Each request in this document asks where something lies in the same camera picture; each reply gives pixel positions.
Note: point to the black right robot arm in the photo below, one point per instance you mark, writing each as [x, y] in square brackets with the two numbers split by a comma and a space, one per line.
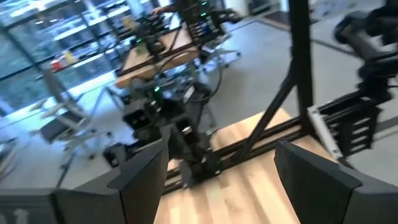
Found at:
[357, 40]

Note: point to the black slotted frame bracket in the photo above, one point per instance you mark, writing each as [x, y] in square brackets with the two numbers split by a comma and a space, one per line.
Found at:
[351, 130]

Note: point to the black electronics equipment green lights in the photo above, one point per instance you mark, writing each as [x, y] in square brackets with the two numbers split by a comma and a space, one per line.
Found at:
[202, 25]

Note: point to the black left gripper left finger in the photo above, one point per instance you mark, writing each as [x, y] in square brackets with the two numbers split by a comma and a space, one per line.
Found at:
[136, 193]

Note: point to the white office chair base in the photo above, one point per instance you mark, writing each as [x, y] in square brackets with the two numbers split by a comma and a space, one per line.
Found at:
[217, 54]

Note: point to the person's hand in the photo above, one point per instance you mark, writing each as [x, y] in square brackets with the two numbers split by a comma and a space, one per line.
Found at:
[161, 9]

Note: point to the wooden workstation table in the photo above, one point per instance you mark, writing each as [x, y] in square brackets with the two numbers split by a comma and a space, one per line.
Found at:
[140, 70]

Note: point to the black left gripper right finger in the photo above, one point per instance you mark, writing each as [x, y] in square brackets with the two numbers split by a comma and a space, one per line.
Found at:
[323, 193]

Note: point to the gray office chair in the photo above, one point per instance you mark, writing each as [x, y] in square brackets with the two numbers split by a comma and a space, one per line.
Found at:
[62, 127]

